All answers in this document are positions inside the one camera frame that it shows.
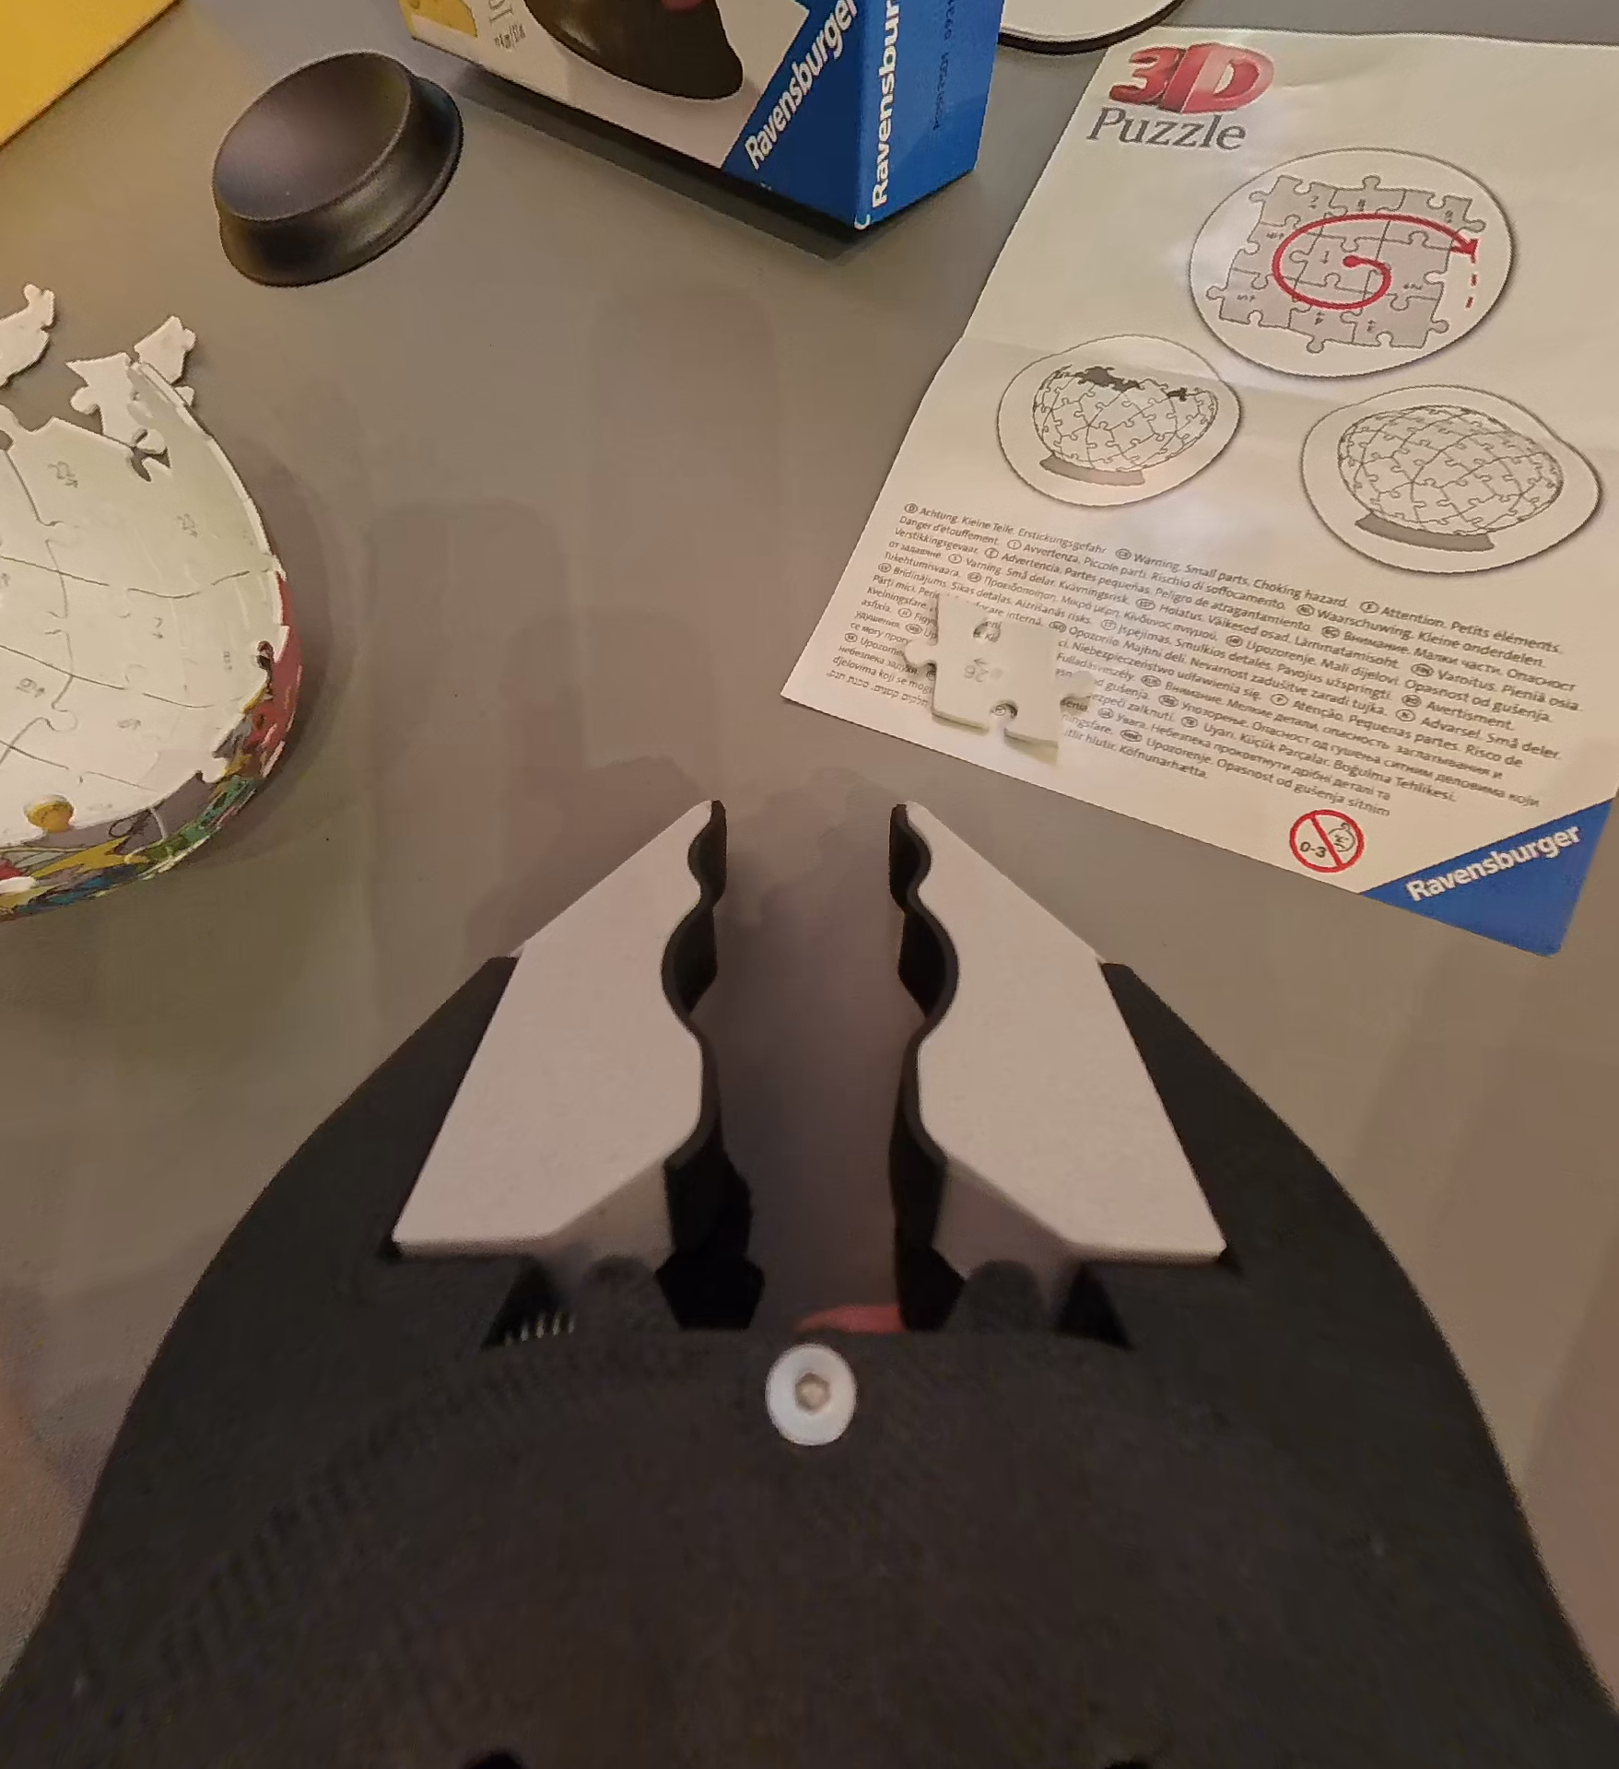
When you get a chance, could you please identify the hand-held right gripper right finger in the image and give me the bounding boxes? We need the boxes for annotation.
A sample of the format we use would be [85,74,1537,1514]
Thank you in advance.
[886,801,1234,1331]

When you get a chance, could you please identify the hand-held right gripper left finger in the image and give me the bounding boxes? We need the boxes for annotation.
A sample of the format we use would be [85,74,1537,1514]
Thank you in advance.
[388,797,763,1331]

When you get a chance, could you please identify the half-built puzzle ball shell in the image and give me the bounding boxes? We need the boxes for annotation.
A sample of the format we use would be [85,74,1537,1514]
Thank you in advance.
[0,351,302,942]

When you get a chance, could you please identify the yellow plastic bin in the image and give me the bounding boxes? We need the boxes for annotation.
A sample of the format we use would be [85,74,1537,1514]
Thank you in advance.
[0,0,184,212]

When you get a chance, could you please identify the blue puzzle box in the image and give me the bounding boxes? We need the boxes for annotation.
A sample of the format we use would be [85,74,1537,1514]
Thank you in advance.
[397,0,1007,245]

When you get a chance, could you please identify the white instruction leaflet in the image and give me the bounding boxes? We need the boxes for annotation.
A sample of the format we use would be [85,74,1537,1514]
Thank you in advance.
[780,24,1619,959]

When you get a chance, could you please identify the black round display stand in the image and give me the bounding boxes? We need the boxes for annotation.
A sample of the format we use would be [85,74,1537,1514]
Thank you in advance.
[210,69,462,290]

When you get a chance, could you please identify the white round coaster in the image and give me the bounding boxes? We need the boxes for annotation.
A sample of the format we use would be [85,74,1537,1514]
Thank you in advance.
[994,0,1178,58]

